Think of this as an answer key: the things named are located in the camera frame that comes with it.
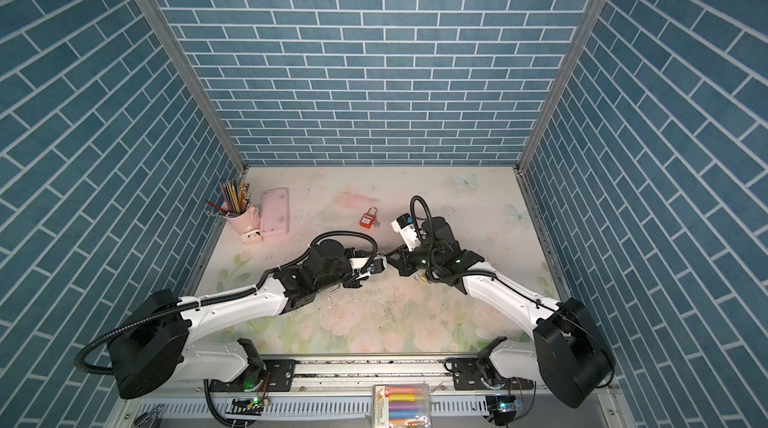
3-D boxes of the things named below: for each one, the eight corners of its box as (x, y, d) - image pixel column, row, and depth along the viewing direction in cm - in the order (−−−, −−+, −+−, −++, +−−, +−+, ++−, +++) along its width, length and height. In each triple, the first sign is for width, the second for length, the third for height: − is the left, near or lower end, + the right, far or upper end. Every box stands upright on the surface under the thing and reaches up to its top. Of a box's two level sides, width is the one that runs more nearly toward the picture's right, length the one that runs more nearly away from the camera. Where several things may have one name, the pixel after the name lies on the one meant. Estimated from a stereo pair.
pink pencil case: (261, 239, 101) (258, 235, 99) (264, 195, 114) (261, 189, 112) (289, 234, 103) (287, 229, 101) (289, 190, 116) (287, 185, 114)
